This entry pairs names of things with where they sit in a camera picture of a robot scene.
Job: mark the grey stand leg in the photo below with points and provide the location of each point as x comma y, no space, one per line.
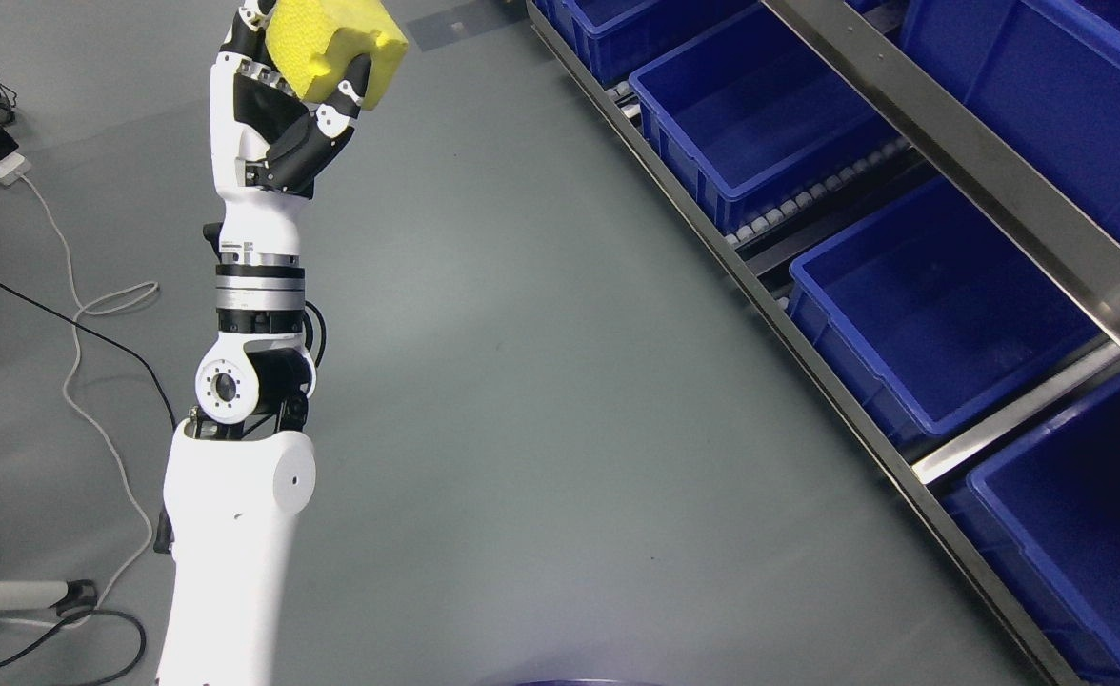
58,597

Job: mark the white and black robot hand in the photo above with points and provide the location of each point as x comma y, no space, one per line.
267,145

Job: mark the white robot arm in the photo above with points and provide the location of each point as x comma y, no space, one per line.
241,471

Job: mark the blue plastic bin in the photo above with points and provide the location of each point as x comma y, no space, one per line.
1044,511
614,38
752,122
929,315
1044,76

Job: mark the notched yellow foam block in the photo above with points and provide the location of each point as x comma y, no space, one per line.
312,44

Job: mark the steel roller shelf rack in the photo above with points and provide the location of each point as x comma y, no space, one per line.
939,138

